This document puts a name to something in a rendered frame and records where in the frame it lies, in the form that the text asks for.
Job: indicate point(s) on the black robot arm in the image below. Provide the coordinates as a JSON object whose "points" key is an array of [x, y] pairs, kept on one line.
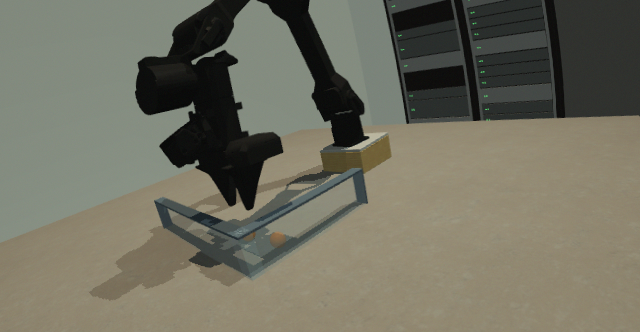
{"points": [[172, 82]]}

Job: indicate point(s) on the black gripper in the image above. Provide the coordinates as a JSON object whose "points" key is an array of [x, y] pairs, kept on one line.
{"points": [[238, 159]]}

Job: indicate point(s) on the clear glass l-shaped low walls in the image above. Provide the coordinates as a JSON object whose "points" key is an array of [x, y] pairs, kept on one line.
{"points": [[264, 249]]}

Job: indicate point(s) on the clear l-shaped corner wall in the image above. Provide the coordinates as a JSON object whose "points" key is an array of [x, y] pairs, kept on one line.
{"points": [[236, 232]]}

